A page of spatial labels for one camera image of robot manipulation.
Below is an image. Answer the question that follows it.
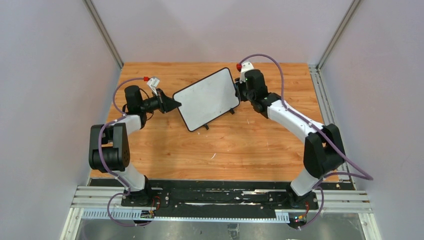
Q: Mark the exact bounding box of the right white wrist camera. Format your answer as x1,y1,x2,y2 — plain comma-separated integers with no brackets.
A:
239,61,255,83

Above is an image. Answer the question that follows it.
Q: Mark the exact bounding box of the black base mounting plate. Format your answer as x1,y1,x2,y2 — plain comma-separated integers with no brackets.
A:
121,179,319,219

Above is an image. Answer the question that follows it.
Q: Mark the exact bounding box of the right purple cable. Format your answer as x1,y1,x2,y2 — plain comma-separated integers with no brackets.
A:
236,53,375,230

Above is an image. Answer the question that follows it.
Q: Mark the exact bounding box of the left aluminium corner post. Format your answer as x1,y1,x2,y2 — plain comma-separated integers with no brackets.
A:
82,0,124,69

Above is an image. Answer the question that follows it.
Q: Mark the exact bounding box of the right aluminium side rail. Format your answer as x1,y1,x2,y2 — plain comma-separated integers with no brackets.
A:
308,64,356,190

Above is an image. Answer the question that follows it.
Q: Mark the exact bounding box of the blue black whiteboard eraser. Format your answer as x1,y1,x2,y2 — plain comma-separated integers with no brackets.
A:
234,83,241,100

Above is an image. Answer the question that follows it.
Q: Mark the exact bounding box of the white whiteboard black frame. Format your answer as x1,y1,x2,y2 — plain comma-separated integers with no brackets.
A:
172,67,241,132

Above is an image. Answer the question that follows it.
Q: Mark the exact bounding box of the purple cable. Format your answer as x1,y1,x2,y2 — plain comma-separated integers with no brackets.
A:
236,53,375,230
98,76,153,228

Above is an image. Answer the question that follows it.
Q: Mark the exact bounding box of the aluminium corner post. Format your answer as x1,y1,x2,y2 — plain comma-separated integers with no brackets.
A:
82,0,124,69
316,0,363,72

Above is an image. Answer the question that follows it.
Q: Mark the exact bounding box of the right aluminium corner post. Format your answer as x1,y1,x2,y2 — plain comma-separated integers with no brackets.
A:
316,0,363,72

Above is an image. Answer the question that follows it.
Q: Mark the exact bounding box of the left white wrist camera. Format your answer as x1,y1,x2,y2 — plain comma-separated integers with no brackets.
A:
146,76,160,96

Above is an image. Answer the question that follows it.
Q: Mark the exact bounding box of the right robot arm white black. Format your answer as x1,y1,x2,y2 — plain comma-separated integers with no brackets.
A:
235,69,345,200

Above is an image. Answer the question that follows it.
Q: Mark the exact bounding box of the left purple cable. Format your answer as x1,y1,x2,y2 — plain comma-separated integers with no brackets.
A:
98,76,153,228

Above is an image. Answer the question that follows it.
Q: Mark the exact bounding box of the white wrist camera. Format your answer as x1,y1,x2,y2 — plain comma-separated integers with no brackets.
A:
239,61,255,83
146,76,160,96

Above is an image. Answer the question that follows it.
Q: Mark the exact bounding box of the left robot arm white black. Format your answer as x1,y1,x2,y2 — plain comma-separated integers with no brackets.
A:
88,85,182,201

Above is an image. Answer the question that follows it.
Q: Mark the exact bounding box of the aluminium frame rail front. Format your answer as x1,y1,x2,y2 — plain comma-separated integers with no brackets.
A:
60,179,382,240

